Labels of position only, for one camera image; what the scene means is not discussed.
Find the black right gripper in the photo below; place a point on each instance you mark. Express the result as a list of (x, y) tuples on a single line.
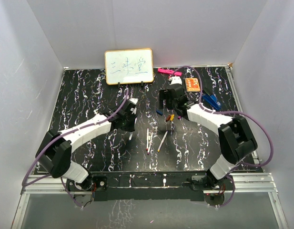
[(164, 96)]

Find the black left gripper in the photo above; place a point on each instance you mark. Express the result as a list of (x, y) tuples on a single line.
[(131, 128)]

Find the red white pen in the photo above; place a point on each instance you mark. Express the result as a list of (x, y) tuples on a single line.
[(147, 139)]

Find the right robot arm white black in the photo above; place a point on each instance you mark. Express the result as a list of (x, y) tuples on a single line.
[(235, 136)]

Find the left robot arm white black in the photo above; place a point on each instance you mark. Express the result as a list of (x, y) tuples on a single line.
[(56, 149)]

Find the purple tipped white pen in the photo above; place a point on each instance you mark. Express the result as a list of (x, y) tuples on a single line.
[(150, 143)]

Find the orange tipped white pen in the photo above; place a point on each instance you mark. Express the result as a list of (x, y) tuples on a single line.
[(162, 141)]

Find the orange card box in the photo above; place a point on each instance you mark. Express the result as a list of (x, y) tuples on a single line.
[(192, 85)]

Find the yellow framed whiteboard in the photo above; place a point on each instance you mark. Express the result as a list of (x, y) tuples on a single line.
[(129, 66)]

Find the blue stapler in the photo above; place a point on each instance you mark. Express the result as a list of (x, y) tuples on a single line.
[(210, 98)]

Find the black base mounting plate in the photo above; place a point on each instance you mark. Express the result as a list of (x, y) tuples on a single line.
[(150, 185)]

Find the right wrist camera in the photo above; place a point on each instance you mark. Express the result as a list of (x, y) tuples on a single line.
[(175, 80)]

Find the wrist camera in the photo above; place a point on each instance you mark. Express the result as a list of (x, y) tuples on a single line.
[(133, 105), (175, 80)]

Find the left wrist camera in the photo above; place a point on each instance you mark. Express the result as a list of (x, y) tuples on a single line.
[(133, 105)]

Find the aluminium frame rail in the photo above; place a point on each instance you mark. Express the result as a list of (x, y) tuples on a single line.
[(238, 182)]

